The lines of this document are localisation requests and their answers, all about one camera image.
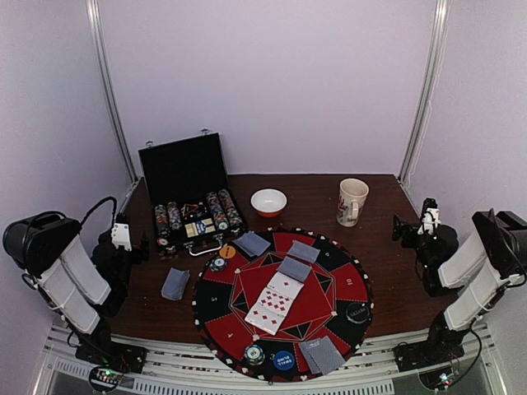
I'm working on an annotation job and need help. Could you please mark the stack of poker chips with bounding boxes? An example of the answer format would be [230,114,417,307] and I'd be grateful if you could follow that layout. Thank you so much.
[244,344,265,365]

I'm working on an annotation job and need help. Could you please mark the left aluminium frame post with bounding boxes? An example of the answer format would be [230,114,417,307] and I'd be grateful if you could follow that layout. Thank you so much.
[86,0,138,184]

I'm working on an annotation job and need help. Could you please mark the chip row in case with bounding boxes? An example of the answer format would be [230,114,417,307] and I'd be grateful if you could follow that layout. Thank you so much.
[154,205,170,246]
[166,202,182,231]
[217,189,243,227]
[206,192,229,230]

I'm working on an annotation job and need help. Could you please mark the black poker chip case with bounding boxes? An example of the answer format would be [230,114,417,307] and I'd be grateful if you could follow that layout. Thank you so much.
[139,132,249,256]

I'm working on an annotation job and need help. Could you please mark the right aluminium frame post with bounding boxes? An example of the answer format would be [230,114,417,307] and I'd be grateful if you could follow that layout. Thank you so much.
[399,0,450,188]

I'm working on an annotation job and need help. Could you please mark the face-up diamonds card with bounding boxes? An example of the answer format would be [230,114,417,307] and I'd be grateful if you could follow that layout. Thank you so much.
[245,304,285,336]
[256,287,294,316]

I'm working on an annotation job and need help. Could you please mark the dealt face-down card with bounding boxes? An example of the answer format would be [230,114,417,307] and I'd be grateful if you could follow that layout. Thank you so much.
[233,232,267,256]
[299,338,324,374]
[319,336,345,375]
[242,232,272,258]

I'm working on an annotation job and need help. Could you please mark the blue small blind button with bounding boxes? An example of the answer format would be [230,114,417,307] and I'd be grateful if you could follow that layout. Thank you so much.
[273,351,296,371]

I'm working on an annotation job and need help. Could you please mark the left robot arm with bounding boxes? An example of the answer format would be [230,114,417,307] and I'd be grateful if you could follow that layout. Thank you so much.
[2,196,149,365]

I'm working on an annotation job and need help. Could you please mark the dice and buttons pile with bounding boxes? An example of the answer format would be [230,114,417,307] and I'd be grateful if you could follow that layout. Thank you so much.
[181,202,208,220]

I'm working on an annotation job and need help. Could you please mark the round red black poker mat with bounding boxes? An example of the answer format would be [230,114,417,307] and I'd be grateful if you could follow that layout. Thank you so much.
[192,227,374,382]

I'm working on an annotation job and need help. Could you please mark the orange big blind button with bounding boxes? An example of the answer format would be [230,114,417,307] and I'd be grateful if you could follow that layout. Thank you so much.
[219,245,236,259]

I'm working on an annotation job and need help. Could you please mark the blue backed card deck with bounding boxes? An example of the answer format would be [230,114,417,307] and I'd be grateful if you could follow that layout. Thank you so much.
[161,267,190,301]

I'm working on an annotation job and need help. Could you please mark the white bowl orange outside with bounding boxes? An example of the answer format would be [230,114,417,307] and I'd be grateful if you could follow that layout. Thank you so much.
[250,188,287,218]

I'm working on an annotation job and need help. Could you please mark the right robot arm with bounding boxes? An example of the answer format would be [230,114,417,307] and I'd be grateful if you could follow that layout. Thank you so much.
[391,198,526,364]

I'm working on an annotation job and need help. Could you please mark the aluminium frame post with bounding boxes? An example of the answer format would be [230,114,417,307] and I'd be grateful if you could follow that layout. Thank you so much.
[86,0,138,184]
[399,0,450,188]

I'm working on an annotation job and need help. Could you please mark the cream ceramic mug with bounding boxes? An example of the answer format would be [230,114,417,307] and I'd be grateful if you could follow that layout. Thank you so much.
[336,178,370,227]

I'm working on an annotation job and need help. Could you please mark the boxed blue card deck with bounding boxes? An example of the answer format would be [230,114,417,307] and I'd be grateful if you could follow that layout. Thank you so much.
[184,218,216,238]

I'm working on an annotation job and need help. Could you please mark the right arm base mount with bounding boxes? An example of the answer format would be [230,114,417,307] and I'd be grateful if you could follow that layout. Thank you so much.
[393,342,464,390]

